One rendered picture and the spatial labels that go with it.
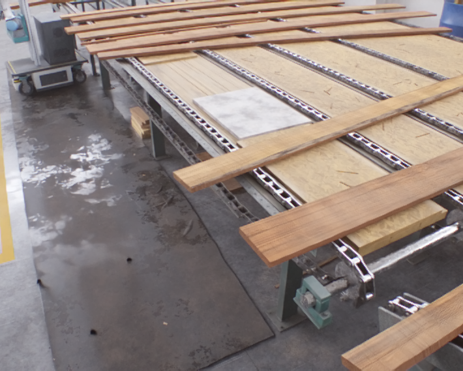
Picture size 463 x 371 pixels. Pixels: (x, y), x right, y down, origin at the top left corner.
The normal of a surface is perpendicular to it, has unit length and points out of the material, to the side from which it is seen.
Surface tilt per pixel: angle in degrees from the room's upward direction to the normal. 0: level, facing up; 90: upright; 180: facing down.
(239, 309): 0
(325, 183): 0
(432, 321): 22
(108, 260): 0
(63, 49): 90
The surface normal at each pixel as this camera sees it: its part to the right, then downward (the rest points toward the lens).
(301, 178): 0.00, -0.83
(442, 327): -0.18, -0.95
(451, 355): -0.88, 0.26
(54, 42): 0.55, 0.46
